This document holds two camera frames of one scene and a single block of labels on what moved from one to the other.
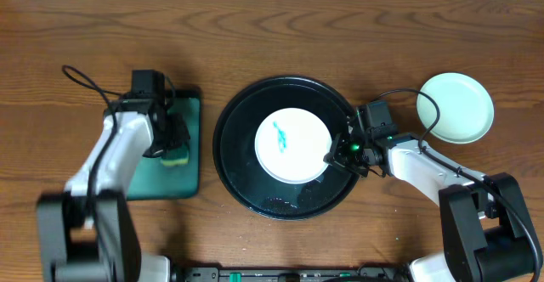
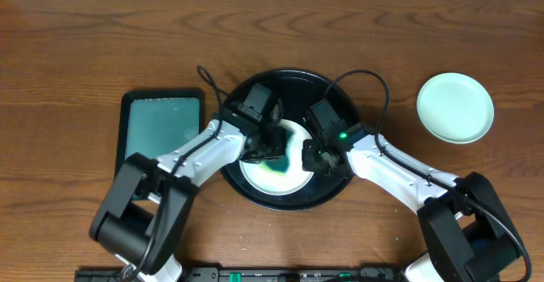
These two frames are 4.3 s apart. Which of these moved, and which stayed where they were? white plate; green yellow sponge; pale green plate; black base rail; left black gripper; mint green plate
Moved: green yellow sponge; left black gripper; white plate
Stayed: pale green plate; black base rail; mint green plate
